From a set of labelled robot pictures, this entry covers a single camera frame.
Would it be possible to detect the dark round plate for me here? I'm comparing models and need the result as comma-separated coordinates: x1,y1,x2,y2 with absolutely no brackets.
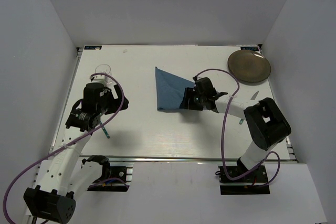
227,49,271,83

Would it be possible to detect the clear drinking glass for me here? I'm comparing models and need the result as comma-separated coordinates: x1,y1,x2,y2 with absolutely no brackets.
95,64,115,87

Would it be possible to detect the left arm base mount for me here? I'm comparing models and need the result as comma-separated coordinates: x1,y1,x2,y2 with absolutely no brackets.
81,155,133,192

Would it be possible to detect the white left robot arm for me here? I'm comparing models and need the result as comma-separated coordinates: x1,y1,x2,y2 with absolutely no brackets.
24,82,128,223

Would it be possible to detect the blue cloth napkin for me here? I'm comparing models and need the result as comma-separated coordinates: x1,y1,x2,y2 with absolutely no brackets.
155,67,194,111

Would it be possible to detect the fork with green handle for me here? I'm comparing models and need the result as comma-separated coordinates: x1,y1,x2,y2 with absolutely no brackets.
99,114,110,139

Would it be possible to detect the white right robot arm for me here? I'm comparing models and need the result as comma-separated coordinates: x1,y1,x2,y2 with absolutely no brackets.
180,77,291,182

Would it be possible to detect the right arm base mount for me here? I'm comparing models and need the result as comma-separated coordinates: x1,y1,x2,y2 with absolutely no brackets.
215,165,270,195

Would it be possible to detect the blue label sticker left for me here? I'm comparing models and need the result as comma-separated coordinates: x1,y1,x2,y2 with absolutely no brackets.
83,45,102,50

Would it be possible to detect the knife with green handle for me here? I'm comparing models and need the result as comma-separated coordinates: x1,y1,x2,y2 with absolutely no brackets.
239,91,259,125

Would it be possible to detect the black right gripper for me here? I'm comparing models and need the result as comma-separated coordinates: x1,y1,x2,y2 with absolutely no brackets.
180,87,206,111

